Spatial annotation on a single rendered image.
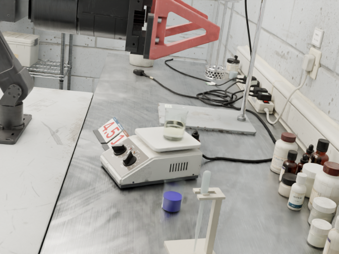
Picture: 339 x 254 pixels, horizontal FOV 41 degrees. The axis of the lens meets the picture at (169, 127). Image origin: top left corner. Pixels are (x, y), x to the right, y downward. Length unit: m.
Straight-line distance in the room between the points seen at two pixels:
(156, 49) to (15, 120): 0.79
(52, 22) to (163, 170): 0.55
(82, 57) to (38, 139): 2.33
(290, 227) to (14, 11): 0.67
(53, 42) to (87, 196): 2.63
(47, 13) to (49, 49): 3.00
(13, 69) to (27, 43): 2.03
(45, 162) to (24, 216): 0.23
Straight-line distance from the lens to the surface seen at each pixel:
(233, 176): 1.11
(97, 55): 3.48
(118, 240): 0.83
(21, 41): 3.22
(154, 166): 0.99
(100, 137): 1.22
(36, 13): 0.53
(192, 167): 1.04
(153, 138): 1.02
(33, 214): 0.89
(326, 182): 1.00
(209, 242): 0.80
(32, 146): 1.17
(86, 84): 3.55
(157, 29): 0.49
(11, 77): 1.19
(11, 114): 1.22
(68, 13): 0.52
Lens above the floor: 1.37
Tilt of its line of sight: 20 degrees down
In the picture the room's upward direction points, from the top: 7 degrees clockwise
